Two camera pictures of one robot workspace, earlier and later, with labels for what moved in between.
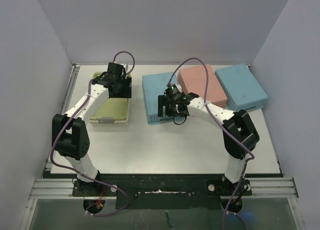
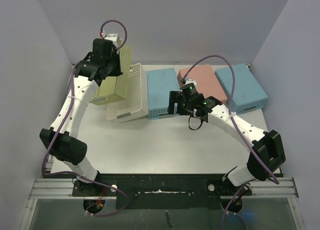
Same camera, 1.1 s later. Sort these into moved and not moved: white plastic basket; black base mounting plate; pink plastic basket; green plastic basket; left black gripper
Moved: left black gripper; white plastic basket; green plastic basket
Not moved: black base mounting plate; pink plastic basket
